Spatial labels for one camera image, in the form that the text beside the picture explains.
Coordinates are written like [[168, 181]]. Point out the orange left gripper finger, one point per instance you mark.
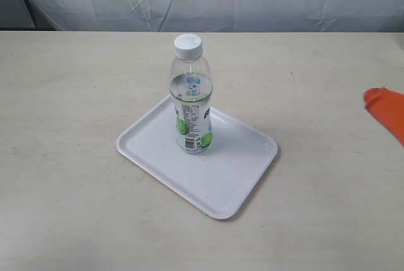
[[386, 106]]

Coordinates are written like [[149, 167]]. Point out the white rectangular plastic tray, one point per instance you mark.
[[217, 181]]

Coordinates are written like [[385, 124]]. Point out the clear lime drink bottle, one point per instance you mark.
[[191, 87]]

